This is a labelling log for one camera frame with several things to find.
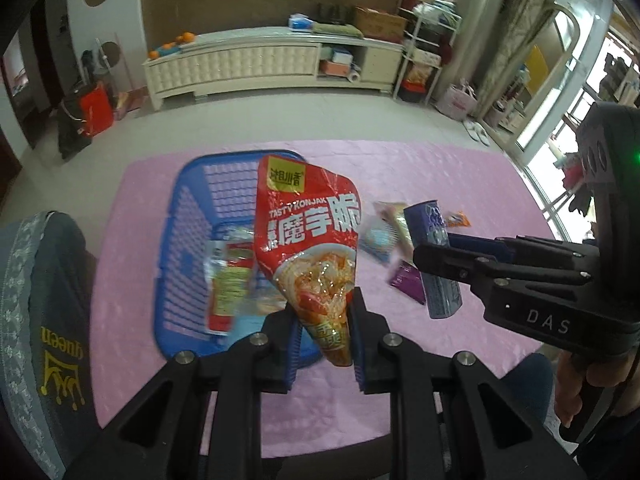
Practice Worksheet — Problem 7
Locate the dark wooden door frame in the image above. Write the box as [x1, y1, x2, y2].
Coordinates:
[0, 25, 56, 148]

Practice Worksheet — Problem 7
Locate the blue plastic basket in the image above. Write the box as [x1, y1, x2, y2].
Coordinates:
[155, 150, 326, 361]

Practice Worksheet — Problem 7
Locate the blue violet snack packet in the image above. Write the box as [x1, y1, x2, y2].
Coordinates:
[402, 200, 463, 320]

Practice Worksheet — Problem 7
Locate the light blue clear packet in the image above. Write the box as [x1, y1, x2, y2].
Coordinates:
[359, 212, 401, 263]

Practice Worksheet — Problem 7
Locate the folded green cloth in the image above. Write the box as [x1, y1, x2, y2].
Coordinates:
[310, 22, 363, 39]

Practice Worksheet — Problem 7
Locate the red bag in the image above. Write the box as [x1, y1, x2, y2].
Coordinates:
[77, 82, 116, 137]

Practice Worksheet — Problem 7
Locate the pink bag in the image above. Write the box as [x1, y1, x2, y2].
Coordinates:
[435, 82, 478, 121]

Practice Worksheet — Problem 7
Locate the cream television cabinet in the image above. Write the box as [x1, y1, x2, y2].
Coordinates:
[142, 26, 406, 111]

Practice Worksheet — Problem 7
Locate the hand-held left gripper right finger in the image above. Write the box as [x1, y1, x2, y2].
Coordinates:
[347, 287, 586, 480]

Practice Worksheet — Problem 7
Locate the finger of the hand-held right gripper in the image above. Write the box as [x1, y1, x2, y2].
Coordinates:
[445, 232, 601, 271]
[412, 242, 598, 293]

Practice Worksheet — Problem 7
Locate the arched floor mirror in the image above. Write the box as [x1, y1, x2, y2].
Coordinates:
[480, 4, 596, 133]

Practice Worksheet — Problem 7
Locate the red pouch with green label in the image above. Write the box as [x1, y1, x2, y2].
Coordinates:
[205, 240, 258, 335]

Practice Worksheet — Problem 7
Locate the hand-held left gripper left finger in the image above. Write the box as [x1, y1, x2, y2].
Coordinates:
[65, 307, 306, 480]

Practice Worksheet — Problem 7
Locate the person's right hand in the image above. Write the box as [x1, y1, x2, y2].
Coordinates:
[555, 355, 630, 428]

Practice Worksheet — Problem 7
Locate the purple snack packet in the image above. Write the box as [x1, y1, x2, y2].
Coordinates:
[389, 260, 427, 306]

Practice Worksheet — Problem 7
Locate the red noodle print packet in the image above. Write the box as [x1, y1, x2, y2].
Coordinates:
[252, 149, 362, 367]

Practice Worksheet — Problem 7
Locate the pale yellow snack packet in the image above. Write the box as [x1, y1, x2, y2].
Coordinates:
[375, 201, 416, 251]

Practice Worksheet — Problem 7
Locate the black bag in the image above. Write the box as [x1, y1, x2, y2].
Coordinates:
[56, 97, 93, 161]

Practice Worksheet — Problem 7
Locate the person's blue trouser leg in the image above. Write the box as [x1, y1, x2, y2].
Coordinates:
[492, 352, 563, 436]

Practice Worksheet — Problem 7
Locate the white metal rack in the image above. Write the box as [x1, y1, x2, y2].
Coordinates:
[392, 0, 463, 106]

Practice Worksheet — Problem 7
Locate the pair of white slippers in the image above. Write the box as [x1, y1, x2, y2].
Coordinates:
[462, 119, 493, 147]

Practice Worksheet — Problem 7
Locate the grey bin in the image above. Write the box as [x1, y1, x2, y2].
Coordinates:
[487, 102, 511, 128]

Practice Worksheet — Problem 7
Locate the pink quilted tablecloth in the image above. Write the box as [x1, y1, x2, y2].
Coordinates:
[92, 140, 561, 461]

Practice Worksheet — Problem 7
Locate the silver standing air conditioner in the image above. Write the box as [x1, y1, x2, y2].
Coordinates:
[445, 0, 523, 111]

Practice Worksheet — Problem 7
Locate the pink broom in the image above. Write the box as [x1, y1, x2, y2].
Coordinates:
[114, 35, 146, 121]

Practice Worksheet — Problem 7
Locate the black router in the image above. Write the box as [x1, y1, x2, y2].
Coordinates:
[317, 4, 351, 25]

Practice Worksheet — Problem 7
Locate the small yellow hanging cloth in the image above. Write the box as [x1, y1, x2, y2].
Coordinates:
[522, 44, 546, 86]

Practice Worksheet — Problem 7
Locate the cardboard box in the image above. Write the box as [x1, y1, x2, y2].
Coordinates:
[354, 6, 408, 43]

